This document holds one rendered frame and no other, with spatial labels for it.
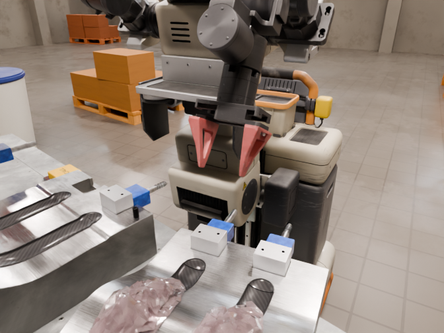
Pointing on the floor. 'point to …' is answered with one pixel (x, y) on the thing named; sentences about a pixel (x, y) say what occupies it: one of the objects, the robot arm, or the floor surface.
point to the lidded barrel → (14, 105)
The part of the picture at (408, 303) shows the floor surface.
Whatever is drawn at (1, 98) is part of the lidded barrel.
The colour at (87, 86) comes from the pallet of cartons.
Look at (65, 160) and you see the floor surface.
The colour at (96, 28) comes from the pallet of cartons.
